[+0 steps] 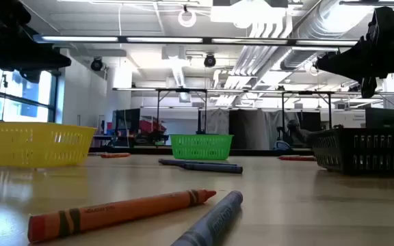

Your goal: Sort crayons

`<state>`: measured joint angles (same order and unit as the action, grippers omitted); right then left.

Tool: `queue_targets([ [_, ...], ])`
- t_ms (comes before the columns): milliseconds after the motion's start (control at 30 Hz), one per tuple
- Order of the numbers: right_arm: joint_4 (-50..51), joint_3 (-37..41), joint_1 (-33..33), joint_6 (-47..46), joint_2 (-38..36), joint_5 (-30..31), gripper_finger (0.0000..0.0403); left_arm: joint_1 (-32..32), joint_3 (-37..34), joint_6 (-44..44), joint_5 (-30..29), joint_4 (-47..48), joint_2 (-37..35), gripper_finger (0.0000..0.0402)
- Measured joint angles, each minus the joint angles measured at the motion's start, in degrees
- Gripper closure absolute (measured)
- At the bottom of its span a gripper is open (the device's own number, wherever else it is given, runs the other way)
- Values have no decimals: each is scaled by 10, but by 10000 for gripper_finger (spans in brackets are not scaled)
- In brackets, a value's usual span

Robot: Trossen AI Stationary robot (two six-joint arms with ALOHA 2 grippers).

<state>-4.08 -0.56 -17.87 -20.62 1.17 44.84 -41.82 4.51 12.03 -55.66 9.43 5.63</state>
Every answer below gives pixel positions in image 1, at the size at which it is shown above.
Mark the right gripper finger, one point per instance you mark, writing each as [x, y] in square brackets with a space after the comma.
[340, 63]

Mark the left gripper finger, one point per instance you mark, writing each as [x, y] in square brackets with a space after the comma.
[50, 61]

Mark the orange crayon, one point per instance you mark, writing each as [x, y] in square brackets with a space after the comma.
[115, 155]
[296, 158]
[115, 213]

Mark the grey blue crayon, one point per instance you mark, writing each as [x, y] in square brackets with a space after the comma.
[214, 168]

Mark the large window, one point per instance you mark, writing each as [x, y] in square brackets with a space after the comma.
[29, 99]

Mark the white cabinet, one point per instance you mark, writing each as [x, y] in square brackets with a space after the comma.
[347, 119]

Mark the black monitor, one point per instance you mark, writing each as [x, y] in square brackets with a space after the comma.
[383, 118]
[128, 119]

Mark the person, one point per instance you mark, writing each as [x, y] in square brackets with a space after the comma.
[294, 126]

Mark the yellow plastic basket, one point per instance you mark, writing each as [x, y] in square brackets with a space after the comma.
[29, 143]

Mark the black plastic basket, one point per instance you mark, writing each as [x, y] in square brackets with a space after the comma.
[371, 152]

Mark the blue and white object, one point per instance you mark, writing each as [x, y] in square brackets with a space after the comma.
[282, 146]

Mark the dark grey curtain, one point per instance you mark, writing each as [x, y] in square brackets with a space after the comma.
[248, 130]

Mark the red object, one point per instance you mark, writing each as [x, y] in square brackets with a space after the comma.
[149, 125]

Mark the overhead bar with light strips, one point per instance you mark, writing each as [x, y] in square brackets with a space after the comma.
[207, 40]

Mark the light grey curtain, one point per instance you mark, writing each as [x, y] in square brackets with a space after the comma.
[217, 121]

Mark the green plastic basket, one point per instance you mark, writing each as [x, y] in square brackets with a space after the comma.
[200, 147]

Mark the black metal frame stand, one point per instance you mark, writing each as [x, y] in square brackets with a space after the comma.
[158, 109]
[329, 109]

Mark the black table frame rail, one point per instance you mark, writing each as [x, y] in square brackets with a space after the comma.
[142, 150]

